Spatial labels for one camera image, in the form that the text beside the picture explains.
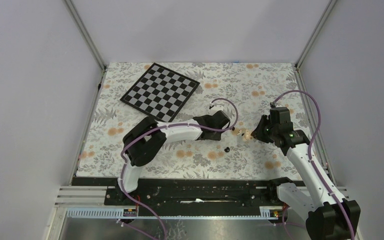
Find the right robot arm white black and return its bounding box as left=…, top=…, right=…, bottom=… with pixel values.
left=251, top=107, right=361, bottom=240

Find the left aluminium frame post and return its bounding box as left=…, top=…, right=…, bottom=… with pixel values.
left=62, top=0, right=107, bottom=72

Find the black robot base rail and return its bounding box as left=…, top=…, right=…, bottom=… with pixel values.
left=103, top=176, right=301, bottom=218

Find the right aluminium frame post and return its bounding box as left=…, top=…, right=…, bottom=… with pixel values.
left=295, top=0, right=338, bottom=70

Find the black white checkerboard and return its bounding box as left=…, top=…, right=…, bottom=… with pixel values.
left=119, top=63, right=200, bottom=122

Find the aluminium frame post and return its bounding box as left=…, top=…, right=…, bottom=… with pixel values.
left=295, top=0, right=338, bottom=70
left=62, top=0, right=107, bottom=72

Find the floral patterned table mat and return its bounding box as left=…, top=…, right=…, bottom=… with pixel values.
left=76, top=62, right=312, bottom=181

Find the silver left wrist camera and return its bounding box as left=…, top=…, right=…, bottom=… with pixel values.
left=209, top=104, right=224, bottom=116

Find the white slotted cable duct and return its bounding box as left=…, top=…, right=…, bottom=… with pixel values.
left=66, top=205, right=280, bottom=220

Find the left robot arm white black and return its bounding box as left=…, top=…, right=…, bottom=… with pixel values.
left=118, top=110, right=231, bottom=193

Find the beige earbud charging case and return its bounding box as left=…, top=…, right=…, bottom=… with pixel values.
left=241, top=129, right=253, bottom=142

